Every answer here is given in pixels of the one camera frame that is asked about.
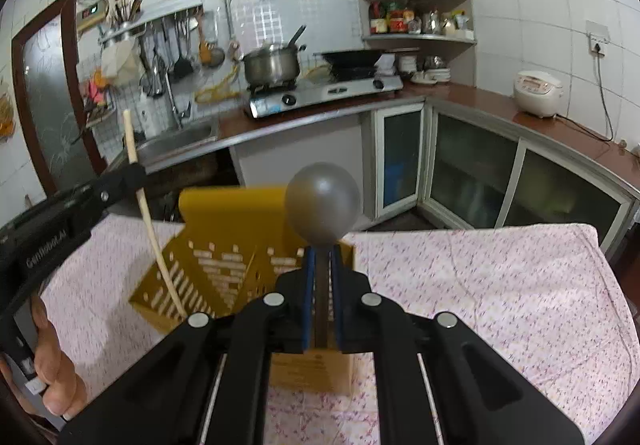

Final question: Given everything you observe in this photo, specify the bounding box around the yellow utensil holder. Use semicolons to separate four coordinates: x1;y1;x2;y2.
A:
129;185;357;396

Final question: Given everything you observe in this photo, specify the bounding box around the white wall socket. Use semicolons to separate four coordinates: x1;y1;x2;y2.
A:
585;20;610;57

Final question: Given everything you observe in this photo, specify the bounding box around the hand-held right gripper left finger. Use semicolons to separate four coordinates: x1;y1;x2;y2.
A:
59;245;317;445

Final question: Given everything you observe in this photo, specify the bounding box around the steel sink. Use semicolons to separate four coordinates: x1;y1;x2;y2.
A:
135;120;221;166

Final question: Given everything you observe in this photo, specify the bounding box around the wooden chopstick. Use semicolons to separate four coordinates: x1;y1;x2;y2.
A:
122;109;187;318

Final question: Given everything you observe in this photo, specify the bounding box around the grey corner shelf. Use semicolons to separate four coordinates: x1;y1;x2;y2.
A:
356;0;478;61

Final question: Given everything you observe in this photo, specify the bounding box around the white hanging bag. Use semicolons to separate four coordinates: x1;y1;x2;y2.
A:
100;38;141;86

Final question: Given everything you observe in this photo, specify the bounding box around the stack of white dishes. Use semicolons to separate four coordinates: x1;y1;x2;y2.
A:
397;54;452;85

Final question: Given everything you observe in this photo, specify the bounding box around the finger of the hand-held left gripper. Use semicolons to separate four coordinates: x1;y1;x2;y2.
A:
75;164;147;232

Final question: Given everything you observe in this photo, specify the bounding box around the pink floral tablecloth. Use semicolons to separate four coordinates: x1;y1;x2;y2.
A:
40;215;640;445

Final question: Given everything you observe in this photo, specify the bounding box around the black wok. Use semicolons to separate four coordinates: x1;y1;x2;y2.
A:
314;48;396;78

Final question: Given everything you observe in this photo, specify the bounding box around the beige wall controller box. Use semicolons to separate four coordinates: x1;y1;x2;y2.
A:
76;2;108;31

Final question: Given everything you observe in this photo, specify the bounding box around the steel gas stove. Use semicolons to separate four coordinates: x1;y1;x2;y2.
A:
244;75;405;120

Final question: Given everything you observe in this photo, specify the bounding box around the steel cooking pot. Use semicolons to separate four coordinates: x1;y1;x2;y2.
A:
242;45;301;87

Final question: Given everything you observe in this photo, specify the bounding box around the yellow hose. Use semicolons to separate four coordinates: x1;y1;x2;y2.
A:
195;60;243;103

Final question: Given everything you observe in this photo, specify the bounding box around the wooden frosted glass door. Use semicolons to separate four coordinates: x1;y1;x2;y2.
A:
11;0;108;196

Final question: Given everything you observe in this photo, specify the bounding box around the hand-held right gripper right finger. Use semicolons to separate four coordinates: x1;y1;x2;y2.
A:
330;242;586;445

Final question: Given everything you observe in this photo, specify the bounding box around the silver splash guard sheet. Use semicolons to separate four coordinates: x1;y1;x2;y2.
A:
245;0;368;56

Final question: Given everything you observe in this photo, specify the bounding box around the black power cable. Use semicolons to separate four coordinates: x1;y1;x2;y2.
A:
555;50;626;143

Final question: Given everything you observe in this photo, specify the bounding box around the white rice cooker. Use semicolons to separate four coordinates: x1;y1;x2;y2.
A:
514;70;564;119

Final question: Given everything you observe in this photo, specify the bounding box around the steel wall utensil rack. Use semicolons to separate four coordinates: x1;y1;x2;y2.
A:
97;0;205;46

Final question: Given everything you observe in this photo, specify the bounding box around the black hanging spatula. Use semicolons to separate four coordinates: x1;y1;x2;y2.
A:
167;20;195;81

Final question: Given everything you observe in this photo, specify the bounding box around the grey metal spoon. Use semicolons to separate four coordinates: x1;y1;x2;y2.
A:
285;162;362;351

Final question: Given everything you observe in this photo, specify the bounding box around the person's left hand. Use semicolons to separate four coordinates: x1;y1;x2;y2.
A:
0;297;90;423

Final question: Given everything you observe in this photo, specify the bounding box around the steel faucet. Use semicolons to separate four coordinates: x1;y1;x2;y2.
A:
165;80;192;128

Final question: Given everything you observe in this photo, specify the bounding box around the kitchen counter cabinet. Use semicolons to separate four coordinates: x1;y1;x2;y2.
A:
217;85;640;256

